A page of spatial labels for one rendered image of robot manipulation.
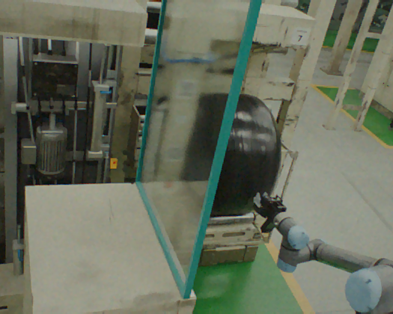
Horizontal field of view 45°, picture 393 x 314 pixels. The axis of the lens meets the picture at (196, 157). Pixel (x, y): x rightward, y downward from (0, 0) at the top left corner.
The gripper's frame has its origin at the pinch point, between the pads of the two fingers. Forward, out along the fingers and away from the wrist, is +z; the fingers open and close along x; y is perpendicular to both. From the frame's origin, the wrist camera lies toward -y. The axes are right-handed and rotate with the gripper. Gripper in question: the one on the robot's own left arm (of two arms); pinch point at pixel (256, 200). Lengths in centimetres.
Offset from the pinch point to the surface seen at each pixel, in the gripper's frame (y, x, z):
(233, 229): -22.3, 0.2, 13.5
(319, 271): -102, -111, 74
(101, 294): 9, 76, -60
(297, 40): 63, -28, 38
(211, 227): -22.0, 10.8, 15.7
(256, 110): 35.2, -0.5, 15.3
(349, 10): 62, -423, 510
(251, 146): 23.6, 5.4, 3.0
